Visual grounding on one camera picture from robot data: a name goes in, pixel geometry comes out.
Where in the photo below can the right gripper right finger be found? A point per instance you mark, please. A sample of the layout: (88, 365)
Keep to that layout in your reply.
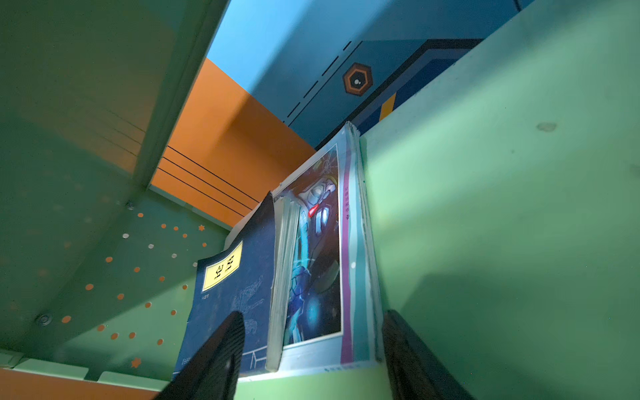
(414, 372)

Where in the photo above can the green wooden two-tier shelf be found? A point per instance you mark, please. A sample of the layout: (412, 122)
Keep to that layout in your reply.
(500, 147)

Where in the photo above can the colourful teal magazine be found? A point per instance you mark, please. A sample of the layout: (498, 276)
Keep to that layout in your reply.
(334, 316)

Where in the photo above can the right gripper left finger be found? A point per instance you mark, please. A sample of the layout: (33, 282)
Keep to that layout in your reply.
(213, 372)

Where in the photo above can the navy book with yellow label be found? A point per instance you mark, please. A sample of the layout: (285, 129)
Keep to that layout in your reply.
(251, 276)

